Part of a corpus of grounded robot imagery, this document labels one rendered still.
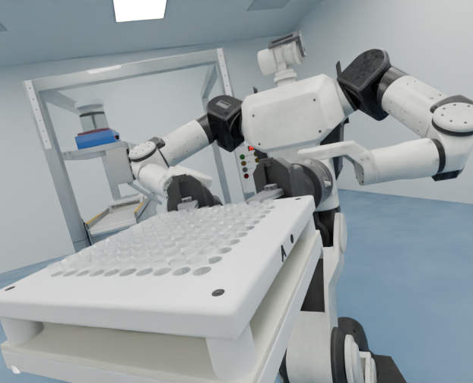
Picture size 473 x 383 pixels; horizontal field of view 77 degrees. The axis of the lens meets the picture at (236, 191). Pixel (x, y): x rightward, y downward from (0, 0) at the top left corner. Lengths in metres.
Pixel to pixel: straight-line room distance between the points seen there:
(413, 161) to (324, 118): 0.26
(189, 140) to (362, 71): 0.49
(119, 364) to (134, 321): 0.05
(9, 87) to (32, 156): 1.01
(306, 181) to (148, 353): 0.32
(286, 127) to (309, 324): 0.49
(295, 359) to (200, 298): 0.64
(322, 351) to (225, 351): 0.62
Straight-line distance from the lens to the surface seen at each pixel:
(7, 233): 5.66
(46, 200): 5.44
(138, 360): 0.24
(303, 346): 0.81
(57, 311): 0.27
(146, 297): 0.21
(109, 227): 1.86
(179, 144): 0.90
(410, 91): 0.77
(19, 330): 0.34
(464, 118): 0.66
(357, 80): 0.83
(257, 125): 0.83
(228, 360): 0.19
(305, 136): 0.80
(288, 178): 0.41
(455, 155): 0.65
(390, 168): 0.61
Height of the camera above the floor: 1.12
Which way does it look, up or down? 9 degrees down
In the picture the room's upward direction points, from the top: 12 degrees counter-clockwise
